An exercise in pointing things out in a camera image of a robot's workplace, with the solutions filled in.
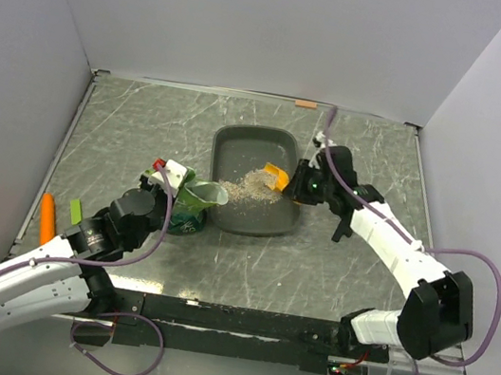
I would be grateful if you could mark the black bag clip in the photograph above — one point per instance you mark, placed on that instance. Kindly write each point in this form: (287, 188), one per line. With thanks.
(343, 229)

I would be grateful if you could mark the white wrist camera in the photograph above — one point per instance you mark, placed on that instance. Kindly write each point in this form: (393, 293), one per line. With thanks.
(320, 141)
(171, 172)

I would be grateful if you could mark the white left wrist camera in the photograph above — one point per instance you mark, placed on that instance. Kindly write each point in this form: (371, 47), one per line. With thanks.
(171, 172)

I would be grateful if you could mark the aluminium frame rail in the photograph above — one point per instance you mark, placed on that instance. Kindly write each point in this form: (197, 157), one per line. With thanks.
(401, 359)

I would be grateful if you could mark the yellow plastic scoop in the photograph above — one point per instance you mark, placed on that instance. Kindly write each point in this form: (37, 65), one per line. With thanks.
(282, 182)

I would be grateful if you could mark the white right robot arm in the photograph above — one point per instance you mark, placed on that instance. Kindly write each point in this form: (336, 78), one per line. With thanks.
(438, 306)

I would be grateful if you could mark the grey litter tray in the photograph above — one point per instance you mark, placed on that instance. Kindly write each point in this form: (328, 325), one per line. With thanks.
(241, 149)

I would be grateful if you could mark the beige litter granules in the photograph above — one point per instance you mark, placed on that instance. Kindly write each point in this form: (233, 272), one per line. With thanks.
(257, 185)

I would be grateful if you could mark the orange toy carrot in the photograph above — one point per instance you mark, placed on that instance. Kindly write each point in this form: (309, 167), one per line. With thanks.
(47, 220)

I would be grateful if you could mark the orange tape piece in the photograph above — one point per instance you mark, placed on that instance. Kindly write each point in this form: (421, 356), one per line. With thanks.
(306, 104)

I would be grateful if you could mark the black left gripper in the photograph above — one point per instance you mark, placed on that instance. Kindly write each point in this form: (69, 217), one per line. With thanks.
(145, 182)

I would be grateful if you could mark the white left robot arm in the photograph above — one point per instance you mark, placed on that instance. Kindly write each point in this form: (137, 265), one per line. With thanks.
(68, 273)

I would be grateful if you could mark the green plastic block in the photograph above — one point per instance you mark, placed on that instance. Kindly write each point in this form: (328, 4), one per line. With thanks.
(75, 211)

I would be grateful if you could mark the green litter bag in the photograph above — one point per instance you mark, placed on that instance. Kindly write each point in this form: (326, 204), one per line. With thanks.
(194, 197)

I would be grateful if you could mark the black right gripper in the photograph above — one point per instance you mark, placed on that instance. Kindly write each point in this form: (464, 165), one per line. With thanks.
(296, 189)

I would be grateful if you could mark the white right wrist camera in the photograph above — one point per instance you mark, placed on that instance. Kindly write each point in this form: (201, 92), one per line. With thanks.
(320, 141)

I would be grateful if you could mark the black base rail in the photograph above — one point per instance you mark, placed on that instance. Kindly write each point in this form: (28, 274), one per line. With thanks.
(248, 334)

